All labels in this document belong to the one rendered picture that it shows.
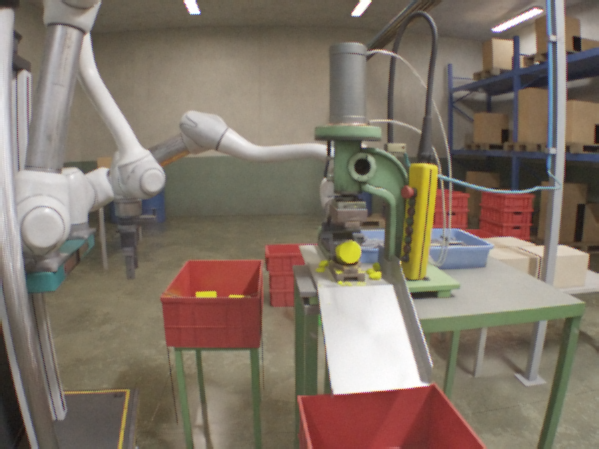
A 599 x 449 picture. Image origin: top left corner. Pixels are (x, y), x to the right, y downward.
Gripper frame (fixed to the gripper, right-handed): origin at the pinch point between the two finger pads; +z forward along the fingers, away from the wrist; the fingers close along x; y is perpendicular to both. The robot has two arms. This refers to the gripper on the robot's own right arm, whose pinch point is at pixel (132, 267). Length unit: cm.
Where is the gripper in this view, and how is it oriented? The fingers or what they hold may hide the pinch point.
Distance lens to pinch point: 146.0
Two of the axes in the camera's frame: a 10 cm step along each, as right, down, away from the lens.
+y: -9.6, 0.5, -2.7
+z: 0.0, 9.9, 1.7
